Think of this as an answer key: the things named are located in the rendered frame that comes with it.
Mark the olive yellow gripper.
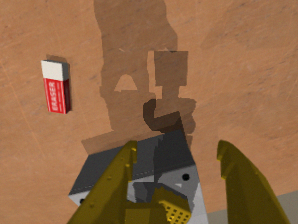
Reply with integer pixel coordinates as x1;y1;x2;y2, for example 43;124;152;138
67;140;290;224

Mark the red and white eraser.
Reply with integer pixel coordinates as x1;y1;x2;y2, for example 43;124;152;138
41;60;71;114

